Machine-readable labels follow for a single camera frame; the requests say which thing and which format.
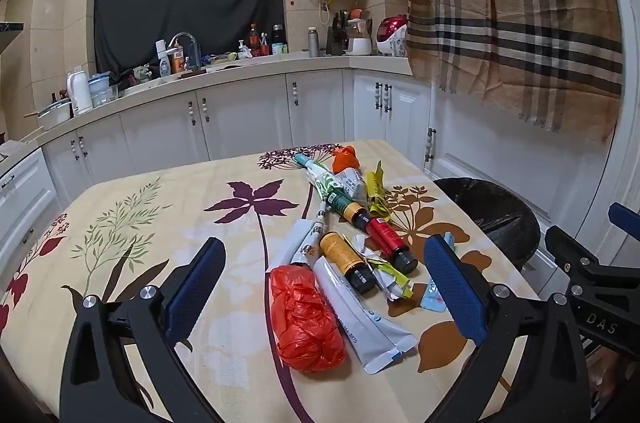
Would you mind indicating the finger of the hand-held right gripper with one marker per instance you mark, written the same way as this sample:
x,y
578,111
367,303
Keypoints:
x,y
625,217
570,248

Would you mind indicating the clear container blue lid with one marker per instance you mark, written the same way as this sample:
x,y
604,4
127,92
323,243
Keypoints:
x,y
102,90

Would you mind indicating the chrome faucet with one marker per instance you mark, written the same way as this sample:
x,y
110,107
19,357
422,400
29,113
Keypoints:
x,y
192,48

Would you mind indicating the orange dish soap bottle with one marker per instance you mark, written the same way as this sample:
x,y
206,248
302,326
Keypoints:
x,y
177,60

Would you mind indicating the white electric kettle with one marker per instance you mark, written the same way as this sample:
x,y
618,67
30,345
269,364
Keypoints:
x,y
80,95

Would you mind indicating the light blue small packet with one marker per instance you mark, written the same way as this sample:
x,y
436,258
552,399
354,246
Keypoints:
x,y
432,300

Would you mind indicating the green white wrapper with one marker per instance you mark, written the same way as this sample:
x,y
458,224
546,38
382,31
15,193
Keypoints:
x,y
325,182

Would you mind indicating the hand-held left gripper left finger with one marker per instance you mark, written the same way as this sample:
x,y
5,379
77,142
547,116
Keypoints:
x,y
195,293

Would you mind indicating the yellow green cloth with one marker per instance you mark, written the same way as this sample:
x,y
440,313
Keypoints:
x,y
220,58

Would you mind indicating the black trash bin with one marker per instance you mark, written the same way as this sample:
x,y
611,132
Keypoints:
x,y
490,213

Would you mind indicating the white tube brown print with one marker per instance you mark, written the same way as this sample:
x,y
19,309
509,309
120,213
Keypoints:
x,y
311,243

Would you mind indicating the black knife block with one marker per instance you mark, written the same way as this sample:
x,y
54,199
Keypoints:
x,y
336,38

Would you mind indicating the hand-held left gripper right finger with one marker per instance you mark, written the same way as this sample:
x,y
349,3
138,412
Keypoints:
x,y
455,293

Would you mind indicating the clear dish soap bottle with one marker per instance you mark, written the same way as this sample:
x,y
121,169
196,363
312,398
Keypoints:
x,y
165,65

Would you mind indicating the white pump bottle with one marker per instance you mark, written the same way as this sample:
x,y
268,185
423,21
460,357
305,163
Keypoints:
x,y
244,52

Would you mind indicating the large white tube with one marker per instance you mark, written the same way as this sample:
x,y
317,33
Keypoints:
x,y
360,323

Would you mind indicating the white kitchen base cabinets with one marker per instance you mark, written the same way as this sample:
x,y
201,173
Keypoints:
x,y
240,118

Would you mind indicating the dark bottle red cap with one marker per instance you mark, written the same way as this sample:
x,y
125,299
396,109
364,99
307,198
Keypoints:
x,y
254,40

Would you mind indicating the red plastic bag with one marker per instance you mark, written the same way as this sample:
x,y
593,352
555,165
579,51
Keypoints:
x,y
305,318

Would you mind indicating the red rice cooker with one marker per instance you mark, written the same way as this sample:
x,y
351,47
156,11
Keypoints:
x,y
390,33

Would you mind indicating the steel thermos flask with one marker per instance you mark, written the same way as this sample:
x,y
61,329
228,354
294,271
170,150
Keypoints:
x,y
313,43

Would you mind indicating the black thermos bottle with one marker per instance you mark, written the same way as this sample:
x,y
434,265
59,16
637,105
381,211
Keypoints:
x,y
278,35

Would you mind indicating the yellow white wrapper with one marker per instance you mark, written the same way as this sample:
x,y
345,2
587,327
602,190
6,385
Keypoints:
x,y
387,275

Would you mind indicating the floral tablecloth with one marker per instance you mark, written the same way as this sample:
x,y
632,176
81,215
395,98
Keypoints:
x,y
175,223

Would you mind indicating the white blender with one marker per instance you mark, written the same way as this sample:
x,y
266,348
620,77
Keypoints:
x,y
359,40

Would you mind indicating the orange plastic bag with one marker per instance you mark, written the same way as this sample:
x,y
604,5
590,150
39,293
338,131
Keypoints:
x,y
346,159

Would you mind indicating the white printed packet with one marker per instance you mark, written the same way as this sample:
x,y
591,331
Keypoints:
x,y
352,183

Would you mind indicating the beige plaid cloth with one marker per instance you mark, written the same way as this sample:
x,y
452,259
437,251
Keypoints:
x,y
510,13

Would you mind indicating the white tube teal cap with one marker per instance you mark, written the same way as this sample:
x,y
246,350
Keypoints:
x,y
307,163

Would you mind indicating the brown bottle orange label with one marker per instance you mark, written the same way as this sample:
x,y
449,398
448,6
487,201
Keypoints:
x,y
342,255

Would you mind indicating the long yellow wrapper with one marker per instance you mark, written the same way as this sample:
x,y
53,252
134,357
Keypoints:
x,y
376,190

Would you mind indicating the brown bottle red label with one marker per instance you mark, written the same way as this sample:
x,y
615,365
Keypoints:
x,y
387,240

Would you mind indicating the green cylindrical can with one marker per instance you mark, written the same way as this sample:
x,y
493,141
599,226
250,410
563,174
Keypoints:
x,y
345,205

